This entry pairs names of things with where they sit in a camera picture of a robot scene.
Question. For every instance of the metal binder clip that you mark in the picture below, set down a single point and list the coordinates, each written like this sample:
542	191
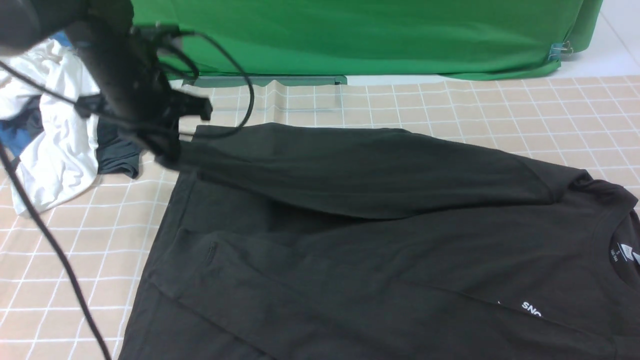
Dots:
559	50

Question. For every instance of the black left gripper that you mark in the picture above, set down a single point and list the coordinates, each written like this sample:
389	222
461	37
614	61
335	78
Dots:
146	108

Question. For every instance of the blue crumpled garment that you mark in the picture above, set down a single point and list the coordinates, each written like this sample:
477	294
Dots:
21	119

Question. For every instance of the dark gray long-sleeve shirt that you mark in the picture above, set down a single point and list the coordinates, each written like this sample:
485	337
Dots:
293	243

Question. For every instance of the white crumpled shirt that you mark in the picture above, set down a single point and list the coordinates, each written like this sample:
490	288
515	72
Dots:
60	163

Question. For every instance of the dark teal crumpled garment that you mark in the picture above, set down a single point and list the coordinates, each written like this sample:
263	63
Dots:
116	154

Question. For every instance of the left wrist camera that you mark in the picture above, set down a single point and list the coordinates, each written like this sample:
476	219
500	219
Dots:
162	34

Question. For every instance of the beige checkered tablecloth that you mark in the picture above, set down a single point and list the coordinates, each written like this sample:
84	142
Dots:
107	232

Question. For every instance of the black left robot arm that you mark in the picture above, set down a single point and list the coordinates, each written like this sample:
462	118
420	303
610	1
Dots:
25	23

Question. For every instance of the green backdrop cloth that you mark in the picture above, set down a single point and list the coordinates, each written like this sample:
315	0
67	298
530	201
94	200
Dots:
475	40

